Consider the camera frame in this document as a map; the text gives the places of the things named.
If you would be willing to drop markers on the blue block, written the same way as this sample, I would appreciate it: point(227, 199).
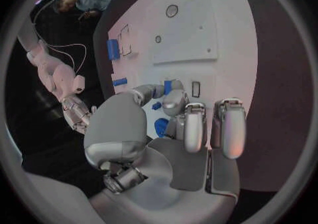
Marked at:
point(113, 49)

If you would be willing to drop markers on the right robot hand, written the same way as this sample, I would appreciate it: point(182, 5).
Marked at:
point(75, 113)

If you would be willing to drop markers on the white task board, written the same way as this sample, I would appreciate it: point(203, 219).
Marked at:
point(183, 35)

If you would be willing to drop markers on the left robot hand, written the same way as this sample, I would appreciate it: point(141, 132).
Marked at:
point(159, 170)

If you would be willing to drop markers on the blue short cylinder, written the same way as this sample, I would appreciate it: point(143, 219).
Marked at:
point(120, 82)

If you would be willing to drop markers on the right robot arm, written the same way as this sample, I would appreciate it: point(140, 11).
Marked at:
point(54, 69)

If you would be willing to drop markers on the blue peg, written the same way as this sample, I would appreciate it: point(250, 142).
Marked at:
point(168, 86)

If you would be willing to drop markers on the blue gear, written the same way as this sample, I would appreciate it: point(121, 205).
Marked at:
point(161, 127)

